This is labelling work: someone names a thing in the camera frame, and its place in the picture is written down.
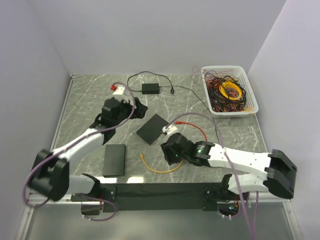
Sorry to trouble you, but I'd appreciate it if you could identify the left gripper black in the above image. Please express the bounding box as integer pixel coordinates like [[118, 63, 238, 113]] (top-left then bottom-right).
[[113, 97, 147, 127]]

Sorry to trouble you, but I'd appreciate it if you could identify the red ethernet cable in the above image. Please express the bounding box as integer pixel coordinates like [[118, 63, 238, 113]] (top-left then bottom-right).
[[174, 120, 208, 142]]

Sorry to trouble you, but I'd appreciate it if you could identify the black network switch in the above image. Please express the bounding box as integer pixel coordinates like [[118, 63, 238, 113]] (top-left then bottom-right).
[[136, 114, 168, 145]]

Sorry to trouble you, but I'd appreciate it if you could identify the yellow ethernet cable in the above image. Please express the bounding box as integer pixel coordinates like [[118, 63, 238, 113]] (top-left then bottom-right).
[[140, 152, 184, 174]]

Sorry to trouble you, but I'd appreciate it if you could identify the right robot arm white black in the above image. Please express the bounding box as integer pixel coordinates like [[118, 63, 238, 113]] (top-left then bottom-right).
[[160, 133, 298, 200]]

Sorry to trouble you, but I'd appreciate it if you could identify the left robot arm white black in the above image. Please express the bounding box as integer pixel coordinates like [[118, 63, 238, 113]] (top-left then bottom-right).
[[26, 97, 148, 202]]

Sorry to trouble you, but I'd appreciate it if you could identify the black power adapter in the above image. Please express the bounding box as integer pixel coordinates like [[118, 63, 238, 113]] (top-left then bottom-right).
[[141, 83, 160, 95]]

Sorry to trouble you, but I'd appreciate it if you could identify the black flat box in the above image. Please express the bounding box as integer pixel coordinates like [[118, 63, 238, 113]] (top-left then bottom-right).
[[102, 144, 126, 178]]

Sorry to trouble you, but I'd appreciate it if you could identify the white plastic basket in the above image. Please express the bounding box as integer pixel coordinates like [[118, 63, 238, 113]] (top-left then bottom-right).
[[200, 65, 259, 118]]

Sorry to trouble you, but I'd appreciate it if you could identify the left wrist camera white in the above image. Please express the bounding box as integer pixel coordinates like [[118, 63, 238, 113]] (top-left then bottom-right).
[[110, 84, 127, 96]]

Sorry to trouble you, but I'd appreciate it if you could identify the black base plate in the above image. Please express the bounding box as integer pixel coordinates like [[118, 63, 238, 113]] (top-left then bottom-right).
[[70, 182, 251, 214]]

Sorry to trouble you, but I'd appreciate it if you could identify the tangled cable bundle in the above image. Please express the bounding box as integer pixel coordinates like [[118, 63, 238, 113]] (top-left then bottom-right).
[[191, 65, 253, 114]]

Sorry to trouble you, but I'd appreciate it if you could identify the aluminium rail frame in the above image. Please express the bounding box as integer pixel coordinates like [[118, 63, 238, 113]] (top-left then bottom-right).
[[27, 190, 75, 205]]

